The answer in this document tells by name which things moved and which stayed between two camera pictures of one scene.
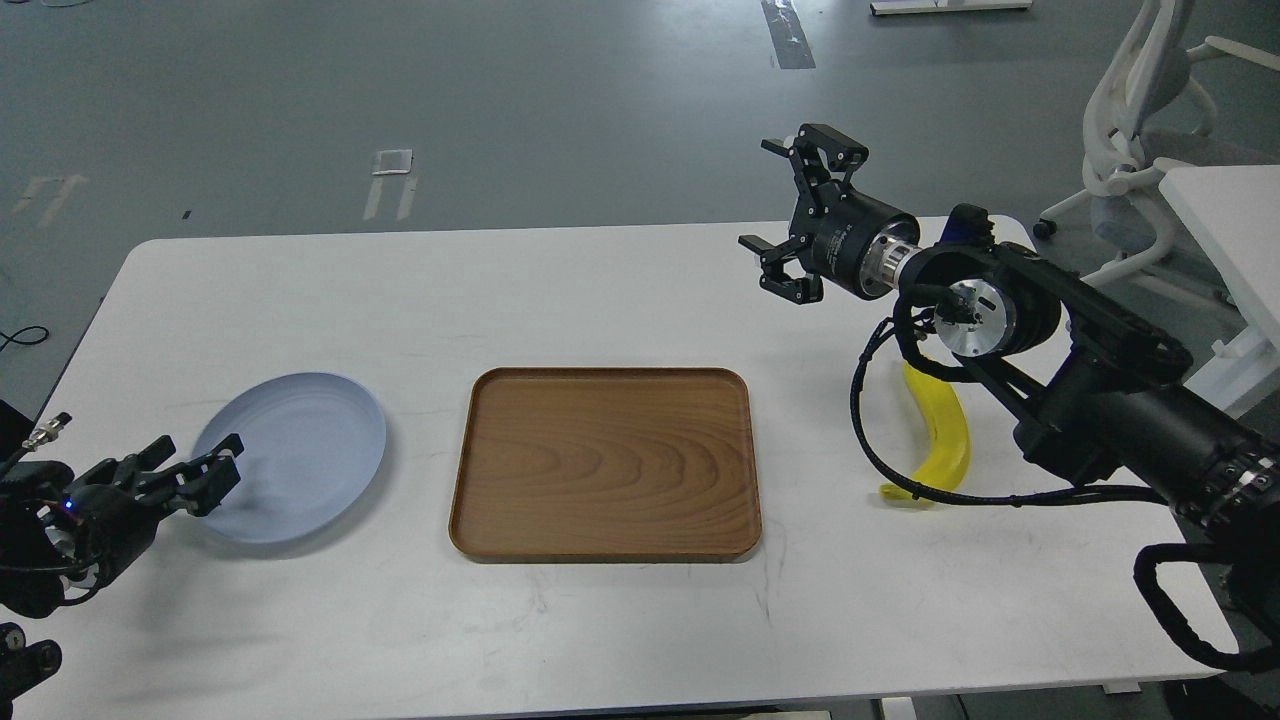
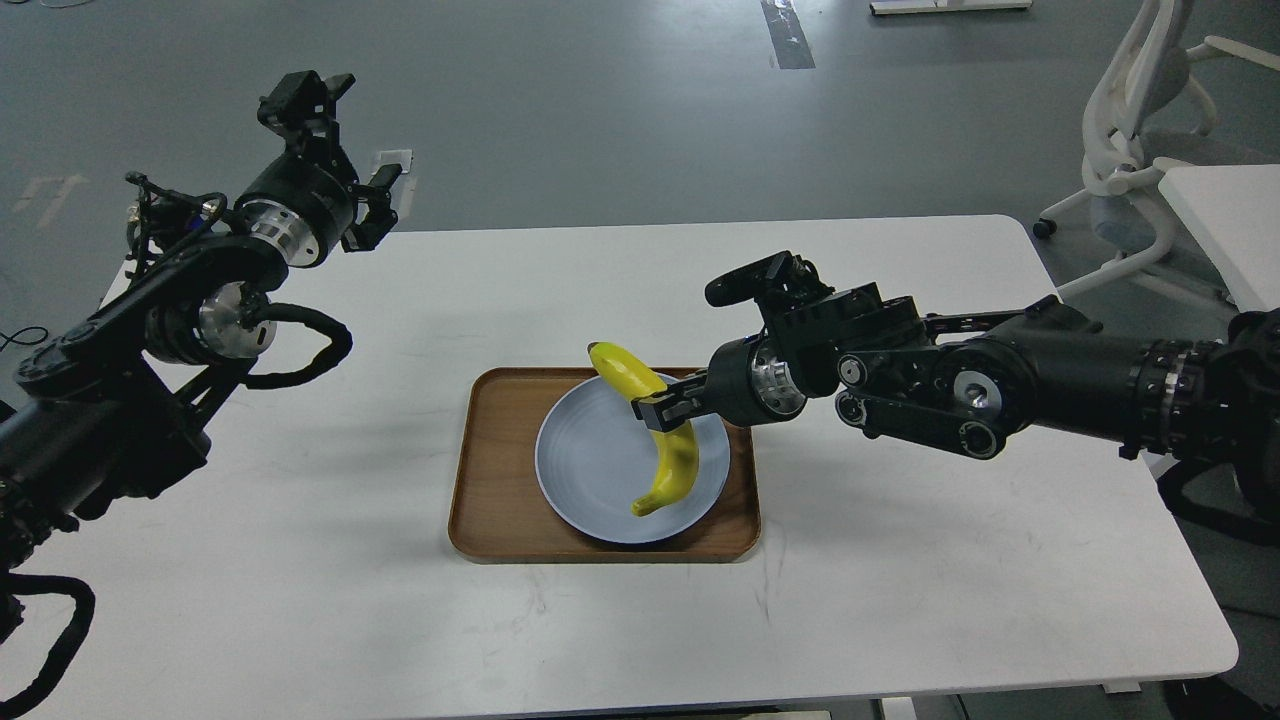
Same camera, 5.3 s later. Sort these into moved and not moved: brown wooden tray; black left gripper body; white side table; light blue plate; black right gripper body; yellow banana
Moved: black right gripper body; light blue plate; yellow banana; black left gripper body
Not moved: brown wooden tray; white side table
